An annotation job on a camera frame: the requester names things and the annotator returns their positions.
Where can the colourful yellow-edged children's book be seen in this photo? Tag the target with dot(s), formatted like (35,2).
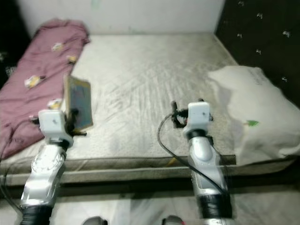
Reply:
(82,98)

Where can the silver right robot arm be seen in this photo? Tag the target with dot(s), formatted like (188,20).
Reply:
(201,157)

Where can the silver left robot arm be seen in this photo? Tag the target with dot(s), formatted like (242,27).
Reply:
(44,173)

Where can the grey quilted mattress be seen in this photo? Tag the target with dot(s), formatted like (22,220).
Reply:
(145,79)

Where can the grey patterned bed base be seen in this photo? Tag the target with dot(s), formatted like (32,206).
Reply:
(122,178)

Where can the maroon penguin print blanket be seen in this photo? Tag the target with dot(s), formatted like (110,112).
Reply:
(37,61)

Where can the grey white pillow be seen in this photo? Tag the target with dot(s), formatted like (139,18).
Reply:
(258,103)

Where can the black tufted headboard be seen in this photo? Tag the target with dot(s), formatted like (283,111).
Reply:
(262,28)

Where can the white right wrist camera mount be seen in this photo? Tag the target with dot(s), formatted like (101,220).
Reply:
(198,115)

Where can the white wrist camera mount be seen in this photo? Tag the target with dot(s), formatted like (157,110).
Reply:
(50,123)
(198,115)

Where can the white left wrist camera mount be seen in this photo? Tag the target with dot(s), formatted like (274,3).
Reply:
(50,123)

